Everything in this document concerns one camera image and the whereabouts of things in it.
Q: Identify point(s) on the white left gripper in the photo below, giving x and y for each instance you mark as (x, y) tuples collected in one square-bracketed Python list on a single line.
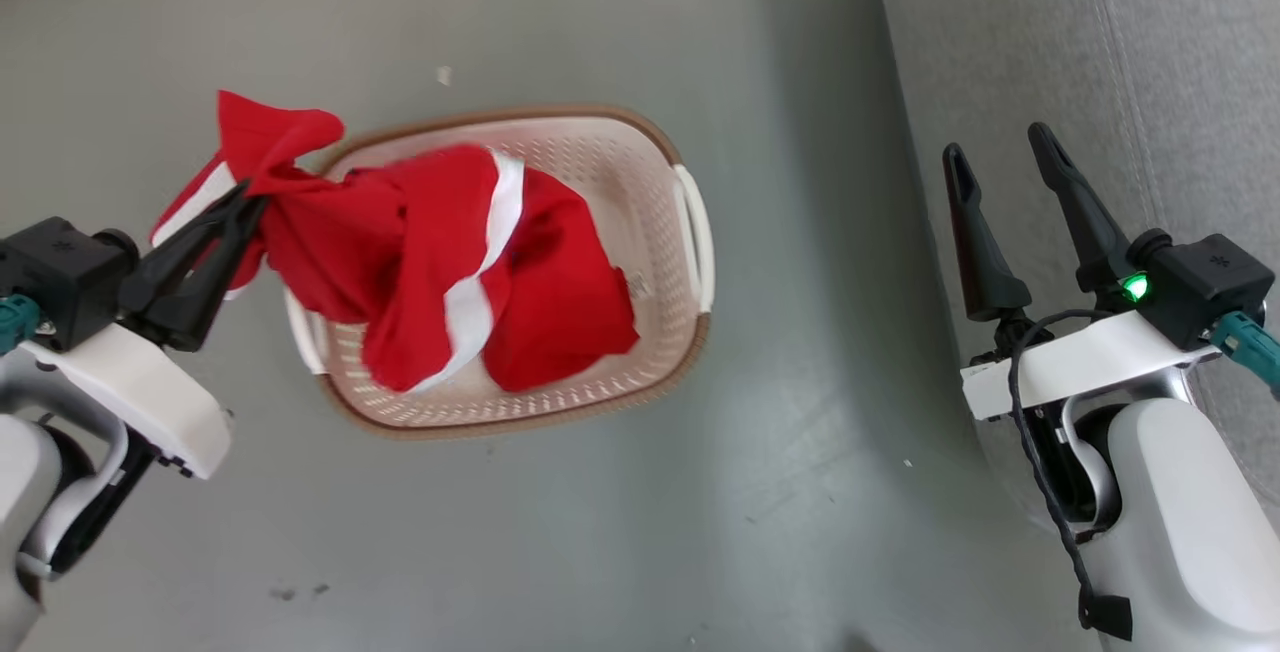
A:
[(150, 392)]

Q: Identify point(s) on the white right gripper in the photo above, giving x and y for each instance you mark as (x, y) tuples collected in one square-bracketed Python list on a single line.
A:
[(1080, 357)]

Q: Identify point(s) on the red garment with white stripe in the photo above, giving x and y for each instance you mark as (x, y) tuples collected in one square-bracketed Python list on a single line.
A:
[(420, 262)]

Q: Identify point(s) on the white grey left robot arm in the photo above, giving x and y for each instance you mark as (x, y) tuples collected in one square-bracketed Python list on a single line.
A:
[(25, 472)]

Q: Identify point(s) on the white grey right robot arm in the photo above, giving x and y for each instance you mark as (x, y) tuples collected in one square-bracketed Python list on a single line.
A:
[(1180, 512)]

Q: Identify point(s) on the cream perforated laundry basket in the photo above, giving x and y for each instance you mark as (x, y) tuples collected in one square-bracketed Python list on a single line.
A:
[(640, 232)]

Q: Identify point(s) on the grey fabric sofa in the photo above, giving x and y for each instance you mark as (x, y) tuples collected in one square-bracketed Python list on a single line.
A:
[(1150, 82)]

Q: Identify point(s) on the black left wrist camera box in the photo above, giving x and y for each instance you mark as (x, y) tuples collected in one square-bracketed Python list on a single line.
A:
[(60, 272)]

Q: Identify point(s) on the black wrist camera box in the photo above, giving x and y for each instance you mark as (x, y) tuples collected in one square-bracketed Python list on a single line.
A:
[(60, 272), (1210, 282)]

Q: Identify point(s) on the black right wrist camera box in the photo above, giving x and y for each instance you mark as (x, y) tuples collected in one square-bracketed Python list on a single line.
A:
[(1210, 282)]

